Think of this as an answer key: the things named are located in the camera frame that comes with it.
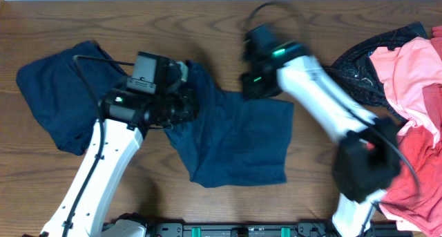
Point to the black patterned garment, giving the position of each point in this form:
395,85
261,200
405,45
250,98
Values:
355,74

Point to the folded navy shorts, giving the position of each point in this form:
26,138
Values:
58,98

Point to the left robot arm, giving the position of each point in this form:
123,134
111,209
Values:
128,116

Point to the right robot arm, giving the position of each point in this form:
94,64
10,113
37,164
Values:
367,158

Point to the red coral garment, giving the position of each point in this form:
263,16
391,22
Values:
414,201

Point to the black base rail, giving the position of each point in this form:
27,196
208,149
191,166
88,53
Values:
238,230

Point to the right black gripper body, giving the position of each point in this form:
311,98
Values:
261,84

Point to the navy shorts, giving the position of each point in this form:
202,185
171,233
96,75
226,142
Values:
58,98
232,141

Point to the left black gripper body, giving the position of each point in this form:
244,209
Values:
169,108

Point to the light pink garment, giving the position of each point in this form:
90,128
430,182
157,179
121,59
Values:
404,73

